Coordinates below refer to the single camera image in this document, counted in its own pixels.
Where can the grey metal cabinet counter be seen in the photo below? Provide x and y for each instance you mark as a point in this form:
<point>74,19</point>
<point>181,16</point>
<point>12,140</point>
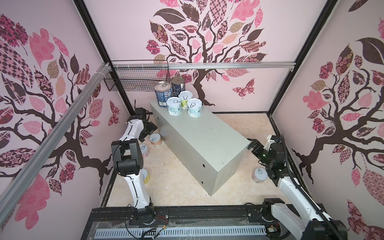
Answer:
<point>209,148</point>

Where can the black aluminium frame rail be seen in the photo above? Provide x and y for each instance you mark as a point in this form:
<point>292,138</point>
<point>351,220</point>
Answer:
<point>165,214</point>

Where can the pink floral small can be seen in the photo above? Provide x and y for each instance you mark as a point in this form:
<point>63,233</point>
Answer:
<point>259,175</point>

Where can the dark blue tall can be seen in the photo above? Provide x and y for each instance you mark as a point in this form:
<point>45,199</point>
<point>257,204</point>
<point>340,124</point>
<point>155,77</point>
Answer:
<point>178,85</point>

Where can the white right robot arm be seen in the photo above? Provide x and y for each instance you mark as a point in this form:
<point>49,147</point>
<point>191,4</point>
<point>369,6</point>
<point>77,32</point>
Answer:
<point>308,221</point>

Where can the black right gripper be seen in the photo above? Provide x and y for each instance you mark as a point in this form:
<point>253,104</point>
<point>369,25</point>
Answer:
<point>259,146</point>

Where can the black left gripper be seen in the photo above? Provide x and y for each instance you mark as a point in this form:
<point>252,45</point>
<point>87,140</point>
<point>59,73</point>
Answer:
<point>151,127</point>

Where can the light green small can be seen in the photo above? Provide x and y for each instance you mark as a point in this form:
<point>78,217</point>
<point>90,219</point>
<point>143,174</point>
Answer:
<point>185,96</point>

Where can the blue white label can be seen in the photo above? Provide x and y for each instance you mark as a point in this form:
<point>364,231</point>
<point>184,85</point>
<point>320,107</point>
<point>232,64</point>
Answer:
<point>163,92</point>

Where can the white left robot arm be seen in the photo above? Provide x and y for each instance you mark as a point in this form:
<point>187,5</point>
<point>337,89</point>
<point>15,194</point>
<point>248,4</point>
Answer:
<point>128,161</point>

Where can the black wire mesh basket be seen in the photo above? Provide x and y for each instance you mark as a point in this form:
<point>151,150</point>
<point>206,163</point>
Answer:
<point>137,75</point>

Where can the pink label small can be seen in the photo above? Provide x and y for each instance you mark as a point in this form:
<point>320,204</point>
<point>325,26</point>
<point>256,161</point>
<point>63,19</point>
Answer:
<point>144,150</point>

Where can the white slotted cable duct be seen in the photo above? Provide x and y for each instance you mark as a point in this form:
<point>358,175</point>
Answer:
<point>178,233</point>

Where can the teal label small can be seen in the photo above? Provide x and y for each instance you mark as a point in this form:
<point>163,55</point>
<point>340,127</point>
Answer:
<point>174,106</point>

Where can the yellow label small can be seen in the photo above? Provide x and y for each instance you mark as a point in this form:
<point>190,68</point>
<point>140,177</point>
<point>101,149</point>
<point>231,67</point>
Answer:
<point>145,176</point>

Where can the orange label small can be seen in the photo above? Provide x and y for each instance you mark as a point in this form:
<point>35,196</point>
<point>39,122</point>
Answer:
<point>156,140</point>

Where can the silver aluminium crossbar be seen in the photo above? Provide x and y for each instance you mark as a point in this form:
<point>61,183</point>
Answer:
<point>203,66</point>

